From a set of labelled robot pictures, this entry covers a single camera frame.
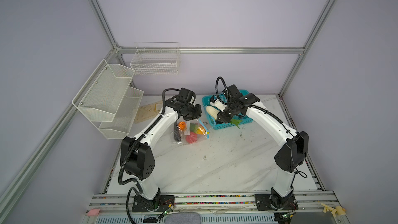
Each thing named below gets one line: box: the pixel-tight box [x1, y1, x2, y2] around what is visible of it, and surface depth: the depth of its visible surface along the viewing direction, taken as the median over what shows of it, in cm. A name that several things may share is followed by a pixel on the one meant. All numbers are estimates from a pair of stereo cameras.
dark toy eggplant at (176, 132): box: [173, 120, 181, 143], surface depth 96 cm
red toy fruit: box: [185, 131, 198, 144], surface depth 91 cm
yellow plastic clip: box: [320, 202, 347, 218], surface depth 72 cm
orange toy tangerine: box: [178, 121, 187, 131], surface depth 100 cm
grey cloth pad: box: [164, 212, 202, 224], surface depth 69 cm
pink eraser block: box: [87, 208, 101, 216], surface depth 73 cm
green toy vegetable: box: [189, 122, 207, 135], surface depth 91 cm
